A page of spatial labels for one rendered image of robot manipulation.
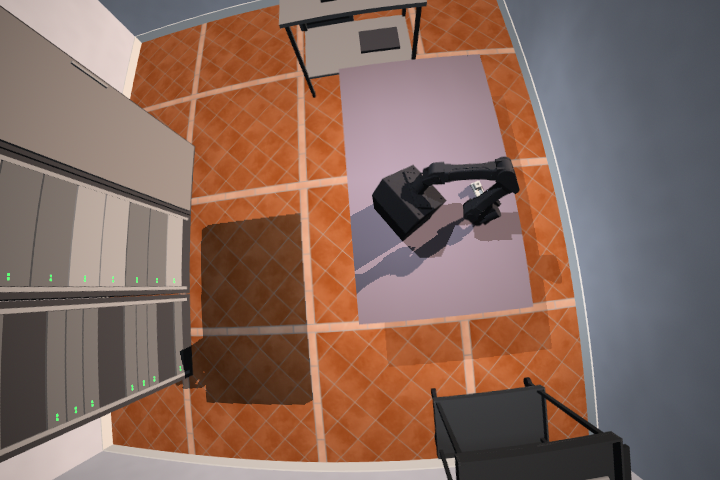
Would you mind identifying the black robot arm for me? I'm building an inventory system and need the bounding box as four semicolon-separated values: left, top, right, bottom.
403;157;520;226

